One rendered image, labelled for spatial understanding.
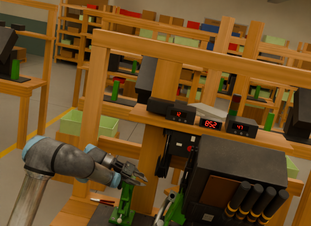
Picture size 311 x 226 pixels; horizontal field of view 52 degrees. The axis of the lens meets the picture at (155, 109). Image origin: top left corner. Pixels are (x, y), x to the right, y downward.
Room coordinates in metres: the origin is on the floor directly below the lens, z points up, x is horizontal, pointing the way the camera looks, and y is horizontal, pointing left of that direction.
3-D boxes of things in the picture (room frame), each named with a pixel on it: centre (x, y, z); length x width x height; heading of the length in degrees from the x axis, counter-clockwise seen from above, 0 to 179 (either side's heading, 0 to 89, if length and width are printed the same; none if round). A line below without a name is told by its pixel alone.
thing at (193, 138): (1.73, -0.20, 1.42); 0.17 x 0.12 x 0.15; 85
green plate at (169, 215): (1.46, -0.22, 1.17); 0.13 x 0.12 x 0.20; 85
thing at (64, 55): (11.10, 2.25, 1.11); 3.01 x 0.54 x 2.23; 86
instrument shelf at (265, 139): (1.77, -0.32, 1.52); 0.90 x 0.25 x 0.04; 85
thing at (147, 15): (8.53, 0.03, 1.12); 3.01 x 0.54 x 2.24; 86
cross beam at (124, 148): (1.88, -0.33, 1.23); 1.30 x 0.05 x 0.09; 85
